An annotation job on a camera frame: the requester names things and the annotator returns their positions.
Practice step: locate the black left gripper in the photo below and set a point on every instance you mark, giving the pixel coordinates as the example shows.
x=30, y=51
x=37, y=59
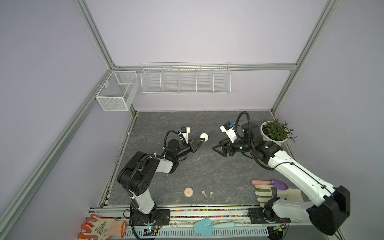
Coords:
x=193, y=146

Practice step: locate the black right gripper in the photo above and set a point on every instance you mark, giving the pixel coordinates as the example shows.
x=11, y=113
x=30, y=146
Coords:
x=225, y=149

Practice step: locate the white earbud charging case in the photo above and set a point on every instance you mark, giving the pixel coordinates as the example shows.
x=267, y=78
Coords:
x=204, y=136

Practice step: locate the pink earbud charging case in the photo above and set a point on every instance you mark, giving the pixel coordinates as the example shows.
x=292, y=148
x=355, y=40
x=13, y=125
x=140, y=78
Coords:
x=188, y=192

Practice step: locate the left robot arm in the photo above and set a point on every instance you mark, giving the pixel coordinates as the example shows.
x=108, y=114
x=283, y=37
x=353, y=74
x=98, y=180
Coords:
x=137, y=174

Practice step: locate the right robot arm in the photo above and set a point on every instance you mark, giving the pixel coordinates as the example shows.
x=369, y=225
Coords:
x=314, y=200

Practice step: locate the potted green plant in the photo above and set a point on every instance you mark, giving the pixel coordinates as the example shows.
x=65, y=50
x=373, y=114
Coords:
x=277, y=132

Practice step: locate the purple pink garden trowel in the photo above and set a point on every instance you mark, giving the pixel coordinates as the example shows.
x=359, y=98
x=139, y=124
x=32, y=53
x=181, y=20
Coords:
x=279, y=185

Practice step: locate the teal garden trowel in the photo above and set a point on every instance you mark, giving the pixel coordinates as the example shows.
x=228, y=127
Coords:
x=205, y=227

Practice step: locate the white mesh box basket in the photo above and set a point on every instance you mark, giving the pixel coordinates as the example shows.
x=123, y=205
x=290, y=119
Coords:
x=118, y=91

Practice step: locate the green circuit board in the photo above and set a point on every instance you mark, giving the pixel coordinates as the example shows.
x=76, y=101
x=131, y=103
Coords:
x=150, y=232

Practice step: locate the red white work glove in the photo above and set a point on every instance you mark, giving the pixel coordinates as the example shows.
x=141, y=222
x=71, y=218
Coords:
x=102, y=228

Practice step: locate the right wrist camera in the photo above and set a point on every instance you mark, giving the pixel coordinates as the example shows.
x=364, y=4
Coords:
x=229, y=129

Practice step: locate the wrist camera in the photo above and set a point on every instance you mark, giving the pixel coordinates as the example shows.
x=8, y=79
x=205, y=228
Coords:
x=229, y=129
x=184, y=135

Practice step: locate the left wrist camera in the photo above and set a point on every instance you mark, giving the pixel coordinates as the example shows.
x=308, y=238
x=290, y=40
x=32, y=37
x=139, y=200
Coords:
x=184, y=135

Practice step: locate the white wire shelf basket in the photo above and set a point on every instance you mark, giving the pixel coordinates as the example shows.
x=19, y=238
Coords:
x=179, y=78

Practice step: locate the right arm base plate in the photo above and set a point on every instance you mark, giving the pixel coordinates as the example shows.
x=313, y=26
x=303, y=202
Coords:
x=262, y=216

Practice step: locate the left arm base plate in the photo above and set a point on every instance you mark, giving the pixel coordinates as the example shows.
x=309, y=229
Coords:
x=159, y=217

